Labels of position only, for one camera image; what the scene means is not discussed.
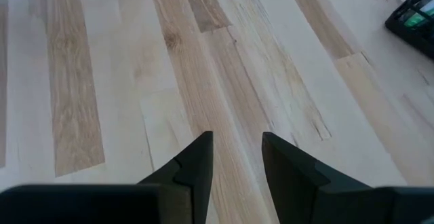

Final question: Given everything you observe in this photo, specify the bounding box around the green toothbrush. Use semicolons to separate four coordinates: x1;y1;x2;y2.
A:
403;12;427;28

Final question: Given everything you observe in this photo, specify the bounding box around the black wire caddy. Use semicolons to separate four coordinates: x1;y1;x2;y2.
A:
384;0;434;60

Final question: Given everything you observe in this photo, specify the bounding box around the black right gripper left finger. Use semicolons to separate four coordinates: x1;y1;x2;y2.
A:
0;130;214;224

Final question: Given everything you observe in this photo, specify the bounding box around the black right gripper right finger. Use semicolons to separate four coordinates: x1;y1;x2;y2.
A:
261;131;434;224

